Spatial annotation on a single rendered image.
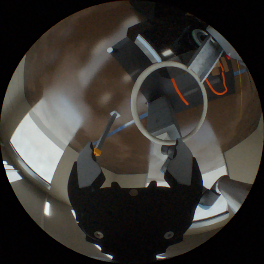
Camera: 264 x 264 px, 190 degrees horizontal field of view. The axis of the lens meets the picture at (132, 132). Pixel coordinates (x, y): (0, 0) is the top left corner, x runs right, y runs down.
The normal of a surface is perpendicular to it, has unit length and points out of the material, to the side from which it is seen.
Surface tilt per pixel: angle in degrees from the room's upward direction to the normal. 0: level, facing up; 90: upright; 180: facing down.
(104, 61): 0
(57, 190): 90
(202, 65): 1
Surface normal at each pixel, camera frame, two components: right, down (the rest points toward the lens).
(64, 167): 0.74, -0.34
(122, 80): -0.18, 0.73
